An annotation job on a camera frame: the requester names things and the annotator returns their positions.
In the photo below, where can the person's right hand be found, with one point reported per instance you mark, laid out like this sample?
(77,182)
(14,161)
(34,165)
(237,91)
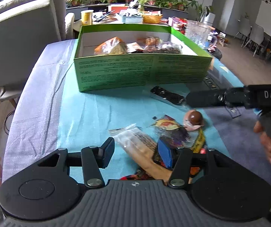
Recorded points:
(267,144)

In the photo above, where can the dark patterned snack packet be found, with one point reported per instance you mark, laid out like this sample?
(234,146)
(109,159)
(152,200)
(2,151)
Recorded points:
(176,136)

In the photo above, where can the yellow strip snack packet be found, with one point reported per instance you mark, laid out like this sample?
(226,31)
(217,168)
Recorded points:
(200,141)

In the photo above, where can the tall broad-leaved plant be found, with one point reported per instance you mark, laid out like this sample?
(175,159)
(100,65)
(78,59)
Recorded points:
(204,7)

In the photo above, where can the white air purifier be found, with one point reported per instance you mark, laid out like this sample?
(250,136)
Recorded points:
(210,18)

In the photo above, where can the clear glass jug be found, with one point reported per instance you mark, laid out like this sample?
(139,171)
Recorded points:
(197,32)

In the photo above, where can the long-leaved spider plant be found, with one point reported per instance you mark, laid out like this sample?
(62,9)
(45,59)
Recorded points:
(142,0)

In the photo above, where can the red and white box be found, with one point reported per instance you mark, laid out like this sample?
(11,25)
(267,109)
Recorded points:
(117,8)

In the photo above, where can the orange woven basket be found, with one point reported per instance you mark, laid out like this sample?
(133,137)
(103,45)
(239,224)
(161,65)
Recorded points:
(152,18)

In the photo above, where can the dark dried fruit bag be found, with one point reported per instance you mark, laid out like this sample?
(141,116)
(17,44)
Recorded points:
(168,50)

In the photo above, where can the red patterned snack packet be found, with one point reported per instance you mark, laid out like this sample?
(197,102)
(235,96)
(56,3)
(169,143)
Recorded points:
(195,171)
(133,177)

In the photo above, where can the yellow and red snack packet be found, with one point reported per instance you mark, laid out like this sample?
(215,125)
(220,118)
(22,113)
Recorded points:
(168,124)

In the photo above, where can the orange cracker packet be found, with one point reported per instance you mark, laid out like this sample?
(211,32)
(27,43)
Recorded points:
(111,47)

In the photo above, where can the tan snack packet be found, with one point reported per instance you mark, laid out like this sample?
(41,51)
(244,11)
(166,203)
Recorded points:
(145,153)

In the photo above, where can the yellow cylindrical can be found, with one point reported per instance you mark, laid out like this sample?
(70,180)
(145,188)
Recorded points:
(87,17)

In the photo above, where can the green cardboard box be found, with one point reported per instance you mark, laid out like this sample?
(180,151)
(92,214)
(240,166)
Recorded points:
(126,71)

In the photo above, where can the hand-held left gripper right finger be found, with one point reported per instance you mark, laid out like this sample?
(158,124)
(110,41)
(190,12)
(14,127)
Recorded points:
(166,153)

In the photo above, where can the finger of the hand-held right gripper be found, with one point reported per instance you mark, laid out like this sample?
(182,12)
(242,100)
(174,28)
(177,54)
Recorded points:
(204,98)

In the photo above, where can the pile of red packets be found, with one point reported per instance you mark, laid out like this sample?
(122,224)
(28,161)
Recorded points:
(178,23)

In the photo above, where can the white dining chair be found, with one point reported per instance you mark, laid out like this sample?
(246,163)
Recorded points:
(258,36)
(244,30)

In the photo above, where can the black snack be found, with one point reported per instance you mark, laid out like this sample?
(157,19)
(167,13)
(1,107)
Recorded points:
(166,94)

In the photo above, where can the clear packet of brown nuts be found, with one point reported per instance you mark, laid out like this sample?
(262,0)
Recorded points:
(150,41)

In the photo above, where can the light blue tissue box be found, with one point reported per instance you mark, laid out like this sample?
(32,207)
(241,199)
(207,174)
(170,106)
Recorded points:
(128,18)

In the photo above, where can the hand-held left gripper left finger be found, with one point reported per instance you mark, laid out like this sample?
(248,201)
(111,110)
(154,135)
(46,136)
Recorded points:
(108,152)

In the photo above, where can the brown round wrapped snack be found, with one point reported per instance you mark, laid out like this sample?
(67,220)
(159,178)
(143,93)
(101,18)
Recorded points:
(193,117)

